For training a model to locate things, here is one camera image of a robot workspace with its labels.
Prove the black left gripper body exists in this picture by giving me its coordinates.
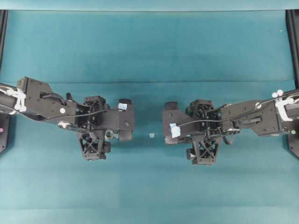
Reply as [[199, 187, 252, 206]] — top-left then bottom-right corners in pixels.
[[76, 96, 111, 161]]

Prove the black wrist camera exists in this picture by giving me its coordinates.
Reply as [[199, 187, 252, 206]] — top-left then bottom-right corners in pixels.
[[162, 102, 204, 145], [100, 99, 135, 141]]

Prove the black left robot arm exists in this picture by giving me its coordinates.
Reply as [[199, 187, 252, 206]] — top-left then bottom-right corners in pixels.
[[0, 77, 110, 161]]

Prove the black right frame rail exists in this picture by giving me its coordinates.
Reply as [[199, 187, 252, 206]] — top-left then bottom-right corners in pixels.
[[285, 9, 299, 89]]

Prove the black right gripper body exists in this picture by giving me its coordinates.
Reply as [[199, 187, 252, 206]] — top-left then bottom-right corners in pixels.
[[185, 99, 234, 165]]

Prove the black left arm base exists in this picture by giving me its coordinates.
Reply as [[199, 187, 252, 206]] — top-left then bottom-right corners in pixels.
[[0, 113, 11, 153]]

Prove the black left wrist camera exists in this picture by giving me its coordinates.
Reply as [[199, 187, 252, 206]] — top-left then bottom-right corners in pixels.
[[100, 99, 135, 141]]

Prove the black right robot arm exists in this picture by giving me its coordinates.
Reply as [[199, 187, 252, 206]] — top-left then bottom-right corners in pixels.
[[185, 90, 299, 165]]

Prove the black right camera cable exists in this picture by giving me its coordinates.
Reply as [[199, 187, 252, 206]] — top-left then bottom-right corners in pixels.
[[175, 93, 299, 129]]

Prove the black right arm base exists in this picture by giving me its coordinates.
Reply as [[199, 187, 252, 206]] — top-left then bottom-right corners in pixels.
[[283, 133, 299, 160]]

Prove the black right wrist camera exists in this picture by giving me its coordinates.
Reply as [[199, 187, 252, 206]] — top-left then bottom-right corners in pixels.
[[162, 102, 204, 145]]

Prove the black left frame rail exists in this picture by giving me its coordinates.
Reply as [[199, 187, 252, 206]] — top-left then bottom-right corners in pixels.
[[0, 10, 8, 66]]

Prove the black frame rail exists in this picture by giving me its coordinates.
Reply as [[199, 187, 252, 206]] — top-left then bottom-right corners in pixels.
[[285, 9, 299, 89], [0, 10, 8, 66]]

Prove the teal table cloth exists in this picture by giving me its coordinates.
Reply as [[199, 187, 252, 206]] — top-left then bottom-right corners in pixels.
[[0, 11, 299, 224]]

